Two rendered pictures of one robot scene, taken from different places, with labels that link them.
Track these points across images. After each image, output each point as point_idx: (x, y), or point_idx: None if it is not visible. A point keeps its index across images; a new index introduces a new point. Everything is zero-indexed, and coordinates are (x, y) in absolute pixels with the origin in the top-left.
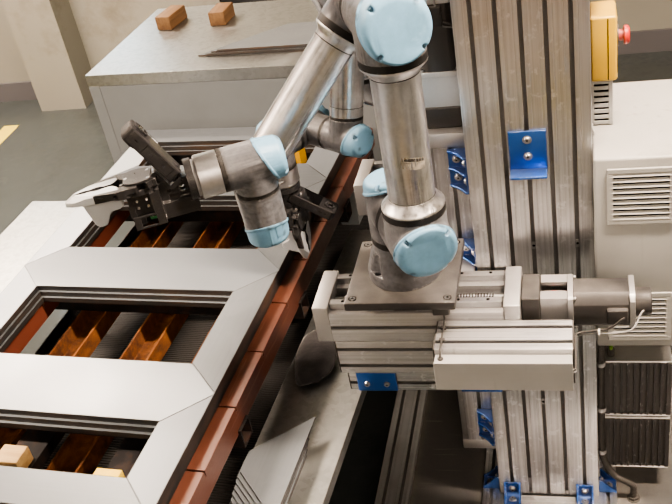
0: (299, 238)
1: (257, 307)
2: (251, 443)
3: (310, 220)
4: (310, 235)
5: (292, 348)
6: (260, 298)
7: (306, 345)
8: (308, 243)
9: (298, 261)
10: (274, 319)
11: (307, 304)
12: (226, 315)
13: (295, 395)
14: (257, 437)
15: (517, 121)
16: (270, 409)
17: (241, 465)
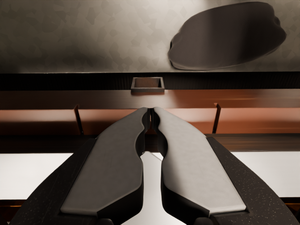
0: (280, 202)
1: (268, 153)
2: (253, 85)
3: (37, 187)
4: (106, 136)
5: (127, 88)
6: (239, 156)
7: (208, 58)
8: (143, 127)
9: (85, 124)
10: (267, 114)
11: (135, 81)
12: (277, 189)
13: (286, 47)
14: (247, 83)
15: None
16: (212, 83)
17: (279, 85)
